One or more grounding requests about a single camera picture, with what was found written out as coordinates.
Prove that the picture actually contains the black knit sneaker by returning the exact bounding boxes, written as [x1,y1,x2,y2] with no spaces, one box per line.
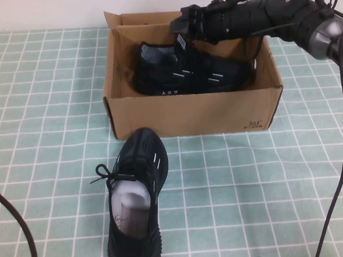
[128,31,254,97]
[88,126,173,257]

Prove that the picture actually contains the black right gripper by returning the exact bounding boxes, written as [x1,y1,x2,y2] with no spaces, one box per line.
[168,0,239,47]

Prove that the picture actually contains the white foam shoe stuffing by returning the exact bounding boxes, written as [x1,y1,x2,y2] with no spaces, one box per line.
[110,178,153,214]

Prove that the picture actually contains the green white grid tablecloth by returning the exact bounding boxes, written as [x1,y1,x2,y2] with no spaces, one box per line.
[0,16,343,257]

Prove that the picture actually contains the short black looped cable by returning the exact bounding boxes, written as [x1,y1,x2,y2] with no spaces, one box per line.
[240,36,265,60]

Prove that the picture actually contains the brown cardboard shoe box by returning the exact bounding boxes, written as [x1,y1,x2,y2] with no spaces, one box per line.
[99,5,285,141]

